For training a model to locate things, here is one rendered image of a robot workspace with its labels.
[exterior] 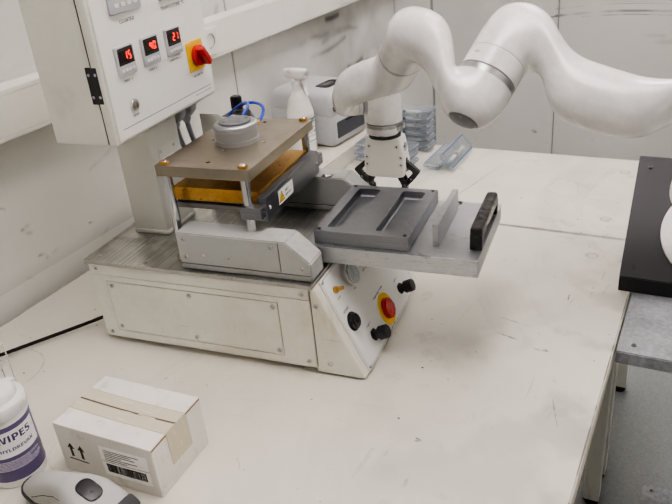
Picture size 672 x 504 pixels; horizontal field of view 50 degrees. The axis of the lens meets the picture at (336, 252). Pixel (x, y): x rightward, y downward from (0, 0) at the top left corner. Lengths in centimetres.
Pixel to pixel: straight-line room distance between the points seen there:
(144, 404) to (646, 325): 88
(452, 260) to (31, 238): 95
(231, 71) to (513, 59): 114
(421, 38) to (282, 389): 64
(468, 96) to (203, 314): 59
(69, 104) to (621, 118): 87
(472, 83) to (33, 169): 95
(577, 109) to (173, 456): 79
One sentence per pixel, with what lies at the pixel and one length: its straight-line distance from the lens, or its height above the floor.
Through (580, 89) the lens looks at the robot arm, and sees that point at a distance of 117.
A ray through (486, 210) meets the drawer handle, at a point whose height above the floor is 101.
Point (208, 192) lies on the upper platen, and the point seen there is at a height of 105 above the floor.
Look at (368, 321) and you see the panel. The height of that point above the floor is 81.
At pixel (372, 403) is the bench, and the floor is 75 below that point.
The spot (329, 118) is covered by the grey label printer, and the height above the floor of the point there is 89.
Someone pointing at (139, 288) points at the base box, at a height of 88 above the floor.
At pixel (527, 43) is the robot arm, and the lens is 123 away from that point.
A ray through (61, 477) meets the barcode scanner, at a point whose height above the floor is 82.
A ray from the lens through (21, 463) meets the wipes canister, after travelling 119.
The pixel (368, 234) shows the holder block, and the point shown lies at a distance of 116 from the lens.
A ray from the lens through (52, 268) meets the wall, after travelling 173.
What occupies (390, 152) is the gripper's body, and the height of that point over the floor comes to 94.
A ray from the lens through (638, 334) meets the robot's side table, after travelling 138.
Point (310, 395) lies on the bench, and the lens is 122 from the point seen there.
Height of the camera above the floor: 151
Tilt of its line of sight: 27 degrees down
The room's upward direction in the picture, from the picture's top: 6 degrees counter-clockwise
